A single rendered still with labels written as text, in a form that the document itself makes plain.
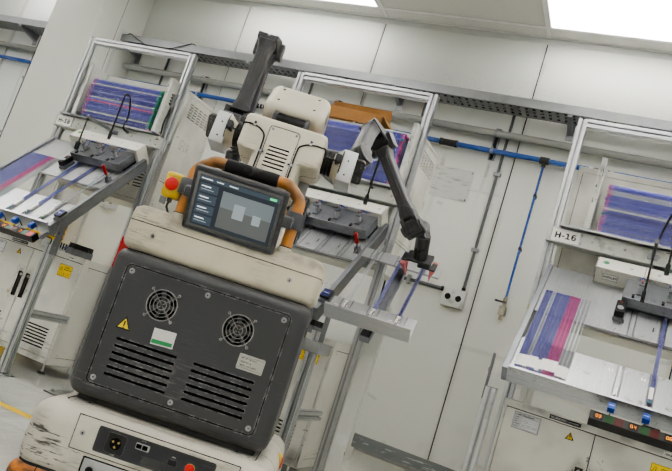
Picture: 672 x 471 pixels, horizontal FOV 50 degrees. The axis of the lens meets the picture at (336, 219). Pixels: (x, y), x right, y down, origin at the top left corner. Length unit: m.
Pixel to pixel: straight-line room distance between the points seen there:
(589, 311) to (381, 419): 2.14
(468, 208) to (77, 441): 3.48
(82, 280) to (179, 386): 2.10
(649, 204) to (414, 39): 2.71
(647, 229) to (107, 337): 2.19
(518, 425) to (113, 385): 1.64
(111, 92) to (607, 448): 3.15
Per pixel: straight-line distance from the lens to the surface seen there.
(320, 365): 3.22
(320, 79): 3.84
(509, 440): 3.02
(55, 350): 4.01
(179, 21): 6.46
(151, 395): 1.96
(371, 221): 3.35
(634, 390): 2.76
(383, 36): 5.57
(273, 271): 1.92
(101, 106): 4.41
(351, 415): 2.95
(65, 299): 3.98
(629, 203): 3.27
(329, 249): 3.27
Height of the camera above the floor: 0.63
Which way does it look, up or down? 9 degrees up
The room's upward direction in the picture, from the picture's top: 18 degrees clockwise
